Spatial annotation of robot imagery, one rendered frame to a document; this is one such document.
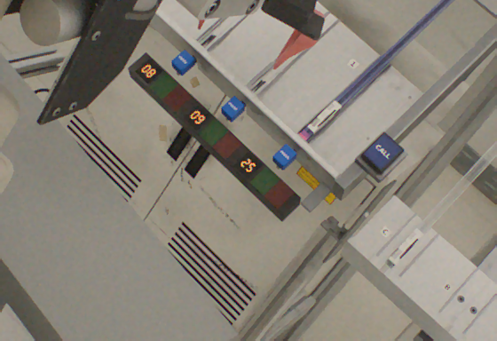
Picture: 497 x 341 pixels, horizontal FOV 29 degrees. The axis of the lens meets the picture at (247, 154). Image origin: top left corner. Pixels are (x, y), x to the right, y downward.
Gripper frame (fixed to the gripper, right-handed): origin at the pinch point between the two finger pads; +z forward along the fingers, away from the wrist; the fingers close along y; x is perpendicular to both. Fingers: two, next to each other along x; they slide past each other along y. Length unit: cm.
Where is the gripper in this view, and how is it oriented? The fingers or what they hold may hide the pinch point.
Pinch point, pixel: (240, 41)
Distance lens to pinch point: 110.2
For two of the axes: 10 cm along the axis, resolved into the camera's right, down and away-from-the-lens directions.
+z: -4.3, 6.8, 5.9
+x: -1.9, 5.8, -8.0
